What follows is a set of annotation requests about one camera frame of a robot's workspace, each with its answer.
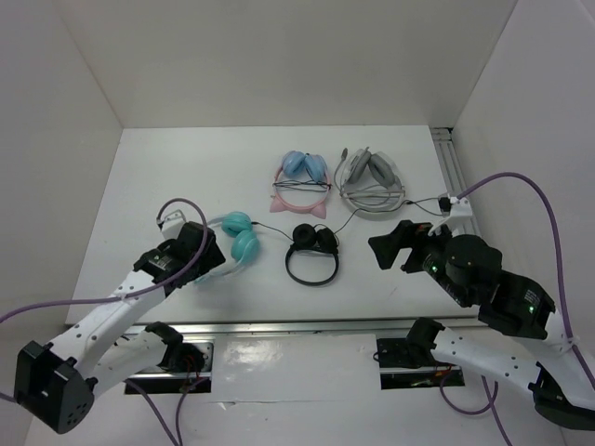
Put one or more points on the aluminium rail front edge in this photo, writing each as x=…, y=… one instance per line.
x=295, y=327

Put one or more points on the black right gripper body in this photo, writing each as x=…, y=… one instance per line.
x=425, y=255

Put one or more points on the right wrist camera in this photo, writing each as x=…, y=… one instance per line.
x=455, y=213

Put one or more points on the teal cat-ear headphones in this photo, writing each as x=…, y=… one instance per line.
x=245, y=247

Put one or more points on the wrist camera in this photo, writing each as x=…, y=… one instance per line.
x=171, y=224
x=455, y=213

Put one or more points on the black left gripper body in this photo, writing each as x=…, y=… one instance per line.
x=211, y=257

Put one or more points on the grey white headset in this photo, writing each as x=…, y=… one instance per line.
x=369, y=183

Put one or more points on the small black headphones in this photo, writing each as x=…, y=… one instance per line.
x=307, y=239

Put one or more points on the pink blue cat-ear headphones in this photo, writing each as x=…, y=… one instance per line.
x=301, y=171

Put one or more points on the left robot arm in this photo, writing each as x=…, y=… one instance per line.
x=58, y=382

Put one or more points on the aluminium rail right side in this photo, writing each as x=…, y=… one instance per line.
x=449, y=163

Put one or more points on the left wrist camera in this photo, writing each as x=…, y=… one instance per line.
x=171, y=224

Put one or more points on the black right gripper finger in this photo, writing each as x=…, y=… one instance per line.
x=386, y=256
x=402, y=236

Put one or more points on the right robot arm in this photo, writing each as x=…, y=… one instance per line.
x=470, y=271

